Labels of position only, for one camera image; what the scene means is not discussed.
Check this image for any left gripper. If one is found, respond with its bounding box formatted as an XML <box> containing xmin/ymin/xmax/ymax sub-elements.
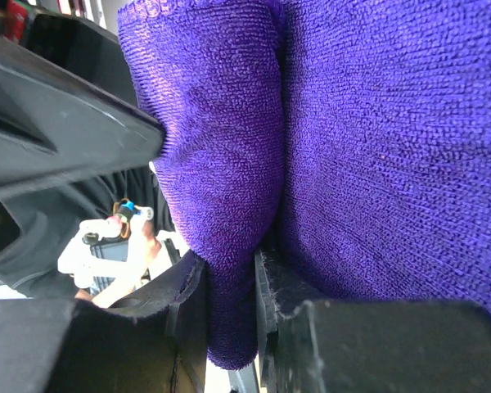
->
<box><xmin>0</xmin><ymin>12</ymin><xmax>175</xmax><ymax>298</ymax></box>

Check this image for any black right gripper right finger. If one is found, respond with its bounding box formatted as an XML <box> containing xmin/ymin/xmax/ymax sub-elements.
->
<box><xmin>255</xmin><ymin>248</ymin><xmax>491</xmax><ymax>392</ymax></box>

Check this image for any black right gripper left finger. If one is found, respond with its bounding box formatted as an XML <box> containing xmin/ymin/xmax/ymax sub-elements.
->
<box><xmin>0</xmin><ymin>252</ymin><xmax>207</xmax><ymax>392</ymax></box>

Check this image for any purple towel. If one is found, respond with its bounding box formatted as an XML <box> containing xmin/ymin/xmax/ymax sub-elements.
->
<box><xmin>118</xmin><ymin>1</ymin><xmax>491</xmax><ymax>369</ymax></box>

